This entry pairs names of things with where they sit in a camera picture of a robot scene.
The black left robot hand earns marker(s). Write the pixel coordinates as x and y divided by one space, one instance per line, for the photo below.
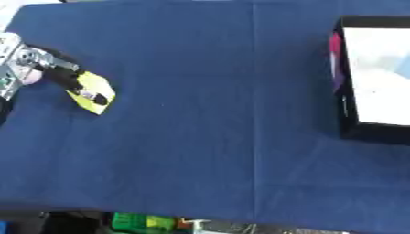
61 75

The yellow block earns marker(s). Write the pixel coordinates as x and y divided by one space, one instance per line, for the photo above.
97 84

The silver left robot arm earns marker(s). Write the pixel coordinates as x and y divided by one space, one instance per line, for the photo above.
15 65

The black box white inside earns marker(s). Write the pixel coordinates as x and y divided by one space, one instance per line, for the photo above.
373 79

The green crate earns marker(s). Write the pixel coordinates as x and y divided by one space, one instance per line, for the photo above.
143 222

